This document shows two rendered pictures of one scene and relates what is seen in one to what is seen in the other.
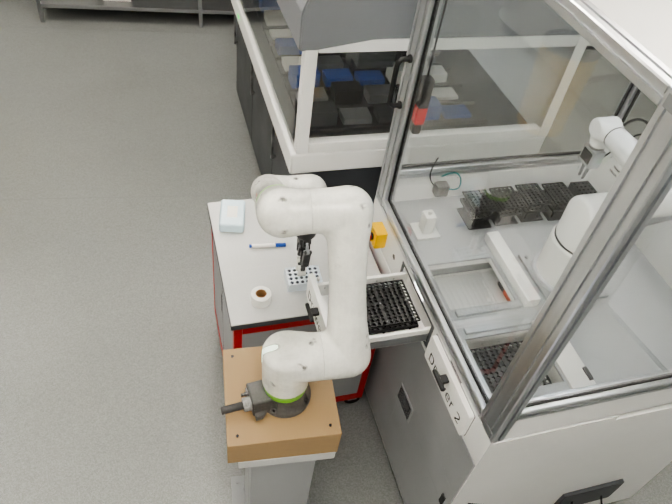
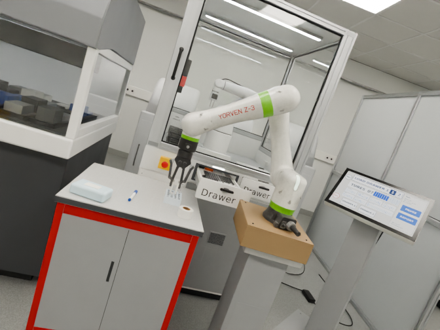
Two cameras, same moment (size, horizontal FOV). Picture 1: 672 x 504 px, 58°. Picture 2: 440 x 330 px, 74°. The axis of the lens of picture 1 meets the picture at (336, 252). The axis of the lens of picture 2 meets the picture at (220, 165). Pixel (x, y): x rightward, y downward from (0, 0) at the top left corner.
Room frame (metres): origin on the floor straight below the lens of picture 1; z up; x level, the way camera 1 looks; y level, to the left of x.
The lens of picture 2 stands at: (1.03, 1.51, 1.27)
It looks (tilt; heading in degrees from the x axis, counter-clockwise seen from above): 10 degrees down; 280
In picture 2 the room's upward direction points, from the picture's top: 19 degrees clockwise
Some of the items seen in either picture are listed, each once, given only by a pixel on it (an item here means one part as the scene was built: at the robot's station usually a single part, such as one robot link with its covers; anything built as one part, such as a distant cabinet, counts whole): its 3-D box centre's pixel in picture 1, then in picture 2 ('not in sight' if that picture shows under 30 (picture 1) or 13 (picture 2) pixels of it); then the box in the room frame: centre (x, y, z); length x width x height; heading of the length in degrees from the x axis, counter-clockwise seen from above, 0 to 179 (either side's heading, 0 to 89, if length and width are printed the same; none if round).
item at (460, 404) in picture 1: (447, 383); (260, 190); (1.06, -0.40, 0.87); 0.29 x 0.02 x 0.11; 22
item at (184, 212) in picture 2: (260, 297); (184, 212); (1.34, 0.23, 0.78); 0.07 x 0.07 x 0.04
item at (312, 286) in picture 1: (320, 317); (223, 194); (1.23, 0.01, 0.87); 0.29 x 0.02 x 0.11; 22
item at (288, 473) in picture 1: (276, 468); (243, 304); (0.93, 0.08, 0.38); 0.30 x 0.30 x 0.76; 17
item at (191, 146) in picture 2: not in sight; (188, 145); (1.46, 0.12, 1.07); 0.12 x 0.09 x 0.06; 110
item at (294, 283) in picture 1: (303, 278); (172, 197); (1.46, 0.10, 0.78); 0.12 x 0.08 x 0.04; 110
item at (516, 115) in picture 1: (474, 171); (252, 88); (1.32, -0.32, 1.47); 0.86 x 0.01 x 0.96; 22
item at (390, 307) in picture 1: (378, 309); (218, 184); (1.30, -0.17, 0.87); 0.22 x 0.18 x 0.06; 112
